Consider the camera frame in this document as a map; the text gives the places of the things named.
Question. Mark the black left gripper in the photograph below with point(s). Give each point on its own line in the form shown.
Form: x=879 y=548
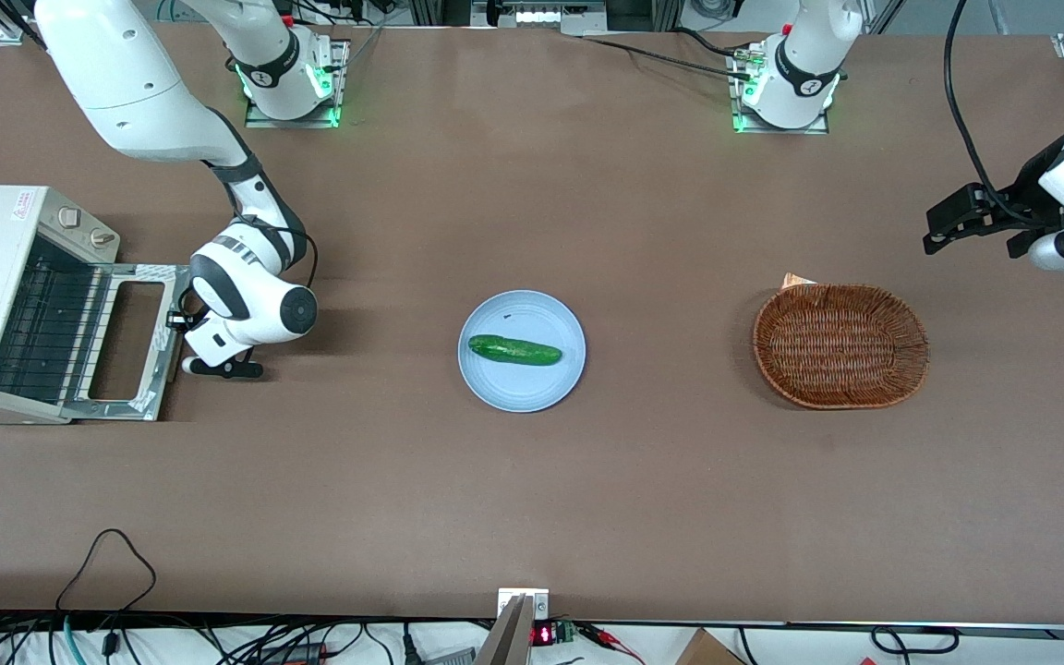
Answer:
x=1023 y=201

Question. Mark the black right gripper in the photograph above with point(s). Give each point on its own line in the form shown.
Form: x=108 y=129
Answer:
x=197 y=318

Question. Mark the glass oven door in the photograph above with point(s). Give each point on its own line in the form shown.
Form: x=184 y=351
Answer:
x=149 y=273

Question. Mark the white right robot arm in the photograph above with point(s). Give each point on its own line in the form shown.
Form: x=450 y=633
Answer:
x=126 y=83

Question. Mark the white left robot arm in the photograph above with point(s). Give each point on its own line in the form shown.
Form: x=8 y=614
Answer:
x=804 y=83

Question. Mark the cream oven knob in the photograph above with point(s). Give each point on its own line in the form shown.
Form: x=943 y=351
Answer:
x=68 y=217
x=103 y=238

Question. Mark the red oven warning sticker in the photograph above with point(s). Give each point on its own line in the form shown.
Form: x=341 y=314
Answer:
x=22 y=205

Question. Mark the brown oval wicker basket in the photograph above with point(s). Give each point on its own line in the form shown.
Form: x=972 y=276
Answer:
x=841 y=346

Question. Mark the orange paper tag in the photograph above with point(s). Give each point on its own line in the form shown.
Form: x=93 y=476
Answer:
x=795 y=280

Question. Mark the green cucumber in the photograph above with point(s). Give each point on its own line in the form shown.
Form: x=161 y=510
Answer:
x=513 y=350

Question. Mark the light blue round plate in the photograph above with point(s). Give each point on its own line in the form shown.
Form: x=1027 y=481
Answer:
x=523 y=388

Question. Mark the white power strip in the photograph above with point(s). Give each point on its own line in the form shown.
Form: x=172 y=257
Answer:
x=537 y=14

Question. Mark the red digit display module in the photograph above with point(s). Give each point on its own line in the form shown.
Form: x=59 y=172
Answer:
x=543 y=635

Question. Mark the brown cardboard piece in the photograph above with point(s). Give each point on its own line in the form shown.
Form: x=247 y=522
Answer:
x=707 y=651

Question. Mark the red clip lead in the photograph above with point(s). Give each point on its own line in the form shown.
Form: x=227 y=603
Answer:
x=606 y=635

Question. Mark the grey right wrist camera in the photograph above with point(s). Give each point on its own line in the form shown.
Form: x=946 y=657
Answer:
x=227 y=369

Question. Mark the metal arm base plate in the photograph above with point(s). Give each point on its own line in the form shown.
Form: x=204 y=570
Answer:
x=342 y=65
x=781 y=131

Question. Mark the silver camera mount bracket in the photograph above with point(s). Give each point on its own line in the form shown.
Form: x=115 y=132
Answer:
x=541 y=605

